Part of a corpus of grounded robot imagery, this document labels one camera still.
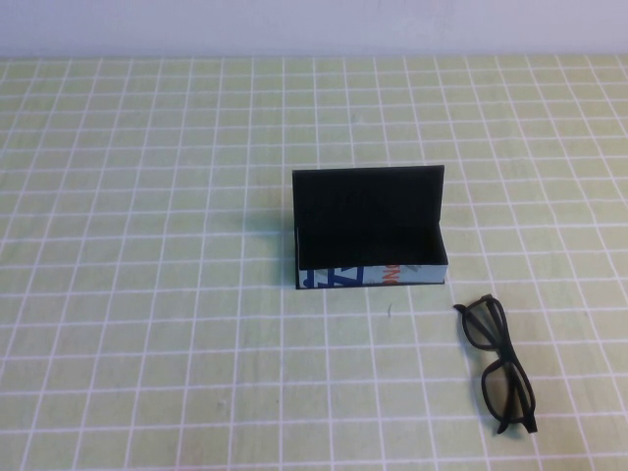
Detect black printed glasses case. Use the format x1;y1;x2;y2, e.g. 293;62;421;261
291;165;448;290

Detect black framed glasses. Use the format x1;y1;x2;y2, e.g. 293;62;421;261
451;292;540;437

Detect green checked tablecloth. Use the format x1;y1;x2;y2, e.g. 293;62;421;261
0;54;628;471

